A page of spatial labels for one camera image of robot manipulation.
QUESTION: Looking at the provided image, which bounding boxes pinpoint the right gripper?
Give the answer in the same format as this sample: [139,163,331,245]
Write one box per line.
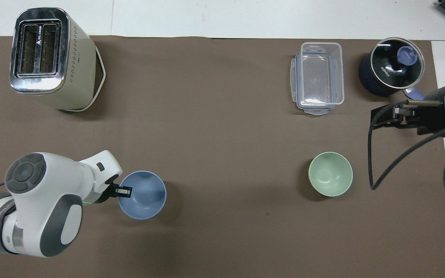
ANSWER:
[414,87,445,136]

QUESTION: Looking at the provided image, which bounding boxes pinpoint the blue bowl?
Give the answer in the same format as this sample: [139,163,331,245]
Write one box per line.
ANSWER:
[117,170,167,220]

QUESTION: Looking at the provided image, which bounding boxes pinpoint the green bowl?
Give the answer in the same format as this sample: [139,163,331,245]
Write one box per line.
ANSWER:
[308,151,353,197]

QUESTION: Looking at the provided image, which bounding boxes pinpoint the glass pot lid blue knob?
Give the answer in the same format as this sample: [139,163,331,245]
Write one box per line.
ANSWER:
[370,37,426,89]

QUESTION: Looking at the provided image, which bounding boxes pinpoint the dark blue pot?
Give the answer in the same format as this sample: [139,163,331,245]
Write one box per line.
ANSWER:
[358,50,426,102]

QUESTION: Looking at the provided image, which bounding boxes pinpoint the clear plastic container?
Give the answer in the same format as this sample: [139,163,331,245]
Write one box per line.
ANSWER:
[295,42,345,108]

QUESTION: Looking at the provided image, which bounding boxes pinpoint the cream and silver toaster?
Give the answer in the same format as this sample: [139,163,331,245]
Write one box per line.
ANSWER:
[9,7,106,112]

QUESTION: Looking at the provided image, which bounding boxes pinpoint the black cable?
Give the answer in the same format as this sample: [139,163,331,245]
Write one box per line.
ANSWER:
[367,98,445,190]

